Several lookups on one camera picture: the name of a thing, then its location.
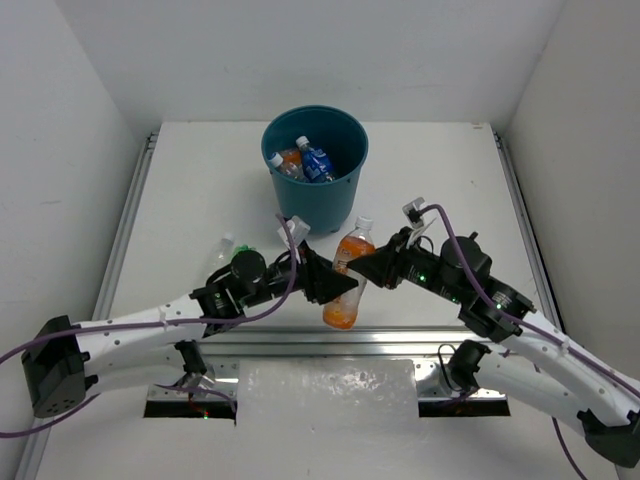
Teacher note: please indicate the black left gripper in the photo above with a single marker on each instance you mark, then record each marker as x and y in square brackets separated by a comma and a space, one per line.
[310, 278]

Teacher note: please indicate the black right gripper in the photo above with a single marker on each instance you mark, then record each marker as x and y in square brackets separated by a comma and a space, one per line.
[383, 266]

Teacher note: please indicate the clear bottle white cap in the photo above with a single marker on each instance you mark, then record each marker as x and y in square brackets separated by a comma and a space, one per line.
[287, 168]

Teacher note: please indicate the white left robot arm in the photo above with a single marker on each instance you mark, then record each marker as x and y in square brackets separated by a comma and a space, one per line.
[69, 362]

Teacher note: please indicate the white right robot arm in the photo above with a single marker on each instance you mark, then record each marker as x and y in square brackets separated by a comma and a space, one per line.
[570, 384]

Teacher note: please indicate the teal plastic bin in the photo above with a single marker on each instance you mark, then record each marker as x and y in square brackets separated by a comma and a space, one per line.
[324, 206]

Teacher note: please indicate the crushed green plastic bottle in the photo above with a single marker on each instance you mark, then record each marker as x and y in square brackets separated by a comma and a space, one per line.
[242, 248]

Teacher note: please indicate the clear bottle far left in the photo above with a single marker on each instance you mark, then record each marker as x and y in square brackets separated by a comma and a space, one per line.
[224, 250]

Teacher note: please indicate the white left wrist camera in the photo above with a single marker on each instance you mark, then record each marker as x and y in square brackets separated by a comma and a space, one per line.
[296, 229]

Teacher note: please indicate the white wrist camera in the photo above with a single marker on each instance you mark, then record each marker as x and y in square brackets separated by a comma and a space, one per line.
[296, 229]
[419, 220]

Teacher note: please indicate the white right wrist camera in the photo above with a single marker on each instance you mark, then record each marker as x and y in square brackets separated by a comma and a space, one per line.
[419, 220]

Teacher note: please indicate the aluminium table frame rails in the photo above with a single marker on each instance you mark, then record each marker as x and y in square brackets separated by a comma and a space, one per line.
[315, 403]

